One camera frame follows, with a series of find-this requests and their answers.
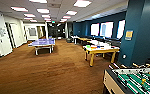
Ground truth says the bright office window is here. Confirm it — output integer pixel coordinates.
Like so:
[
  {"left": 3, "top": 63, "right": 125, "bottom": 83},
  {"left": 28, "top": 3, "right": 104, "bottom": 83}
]
[
  {"left": 116, "top": 19, "right": 126, "bottom": 41},
  {"left": 89, "top": 22, "right": 101, "bottom": 37},
  {"left": 99, "top": 21, "right": 115, "bottom": 39}
]

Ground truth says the yellow wall sign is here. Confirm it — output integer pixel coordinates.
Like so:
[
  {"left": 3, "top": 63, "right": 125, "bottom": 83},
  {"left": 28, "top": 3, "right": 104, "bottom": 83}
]
[{"left": 124, "top": 29, "right": 135, "bottom": 41}]

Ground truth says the small white table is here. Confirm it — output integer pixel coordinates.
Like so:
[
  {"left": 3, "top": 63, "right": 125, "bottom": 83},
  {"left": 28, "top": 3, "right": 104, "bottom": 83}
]
[{"left": 70, "top": 34, "right": 80, "bottom": 44}]

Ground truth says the grey framed wall panel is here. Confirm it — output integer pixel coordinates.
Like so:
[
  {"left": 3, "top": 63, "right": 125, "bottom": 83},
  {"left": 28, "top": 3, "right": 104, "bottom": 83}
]
[{"left": 26, "top": 26, "right": 38, "bottom": 38}]

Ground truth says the long wooden table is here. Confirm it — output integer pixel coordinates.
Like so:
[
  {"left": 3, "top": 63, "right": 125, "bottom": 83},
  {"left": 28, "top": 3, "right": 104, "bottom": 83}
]
[{"left": 75, "top": 36, "right": 92, "bottom": 45}]

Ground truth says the white wall outlet plate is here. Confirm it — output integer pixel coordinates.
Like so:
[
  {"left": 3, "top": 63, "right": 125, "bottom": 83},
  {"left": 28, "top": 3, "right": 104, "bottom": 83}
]
[{"left": 122, "top": 54, "right": 127, "bottom": 60}]

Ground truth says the blue ping pong table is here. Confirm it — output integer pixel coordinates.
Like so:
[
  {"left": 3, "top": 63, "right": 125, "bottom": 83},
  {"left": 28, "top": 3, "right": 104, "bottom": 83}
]
[{"left": 27, "top": 37, "right": 57, "bottom": 56}]

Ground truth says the rectangular ceiling light panel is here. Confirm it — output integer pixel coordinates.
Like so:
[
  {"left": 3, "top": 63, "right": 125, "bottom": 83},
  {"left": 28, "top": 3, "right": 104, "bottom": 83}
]
[
  {"left": 73, "top": 0, "right": 92, "bottom": 9},
  {"left": 9, "top": 5, "right": 29, "bottom": 13},
  {"left": 23, "top": 12, "right": 37, "bottom": 19},
  {"left": 28, "top": 0, "right": 48, "bottom": 4},
  {"left": 36, "top": 7, "right": 51, "bottom": 15},
  {"left": 65, "top": 10, "right": 78, "bottom": 16}
]

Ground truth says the dark round trash bin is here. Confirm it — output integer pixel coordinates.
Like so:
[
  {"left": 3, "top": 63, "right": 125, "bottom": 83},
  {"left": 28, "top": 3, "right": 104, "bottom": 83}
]
[{"left": 66, "top": 37, "right": 73, "bottom": 44}]

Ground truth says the white office door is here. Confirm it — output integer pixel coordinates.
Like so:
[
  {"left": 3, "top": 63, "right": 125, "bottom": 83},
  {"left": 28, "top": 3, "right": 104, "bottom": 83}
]
[{"left": 5, "top": 22, "right": 22, "bottom": 50}]

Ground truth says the green foosball table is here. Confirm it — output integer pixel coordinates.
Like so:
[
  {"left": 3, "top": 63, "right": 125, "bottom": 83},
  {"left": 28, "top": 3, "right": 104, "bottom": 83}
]
[{"left": 102, "top": 62, "right": 150, "bottom": 94}]

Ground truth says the green bowl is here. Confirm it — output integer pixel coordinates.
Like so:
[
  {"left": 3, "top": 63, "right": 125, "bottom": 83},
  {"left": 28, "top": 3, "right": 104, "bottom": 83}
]
[{"left": 85, "top": 45, "right": 92, "bottom": 51}]

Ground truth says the yellow wooden gaming table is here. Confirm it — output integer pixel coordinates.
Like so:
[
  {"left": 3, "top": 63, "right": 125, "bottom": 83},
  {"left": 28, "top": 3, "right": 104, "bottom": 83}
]
[{"left": 82, "top": 42, "right": 121, "bottom": 67}]

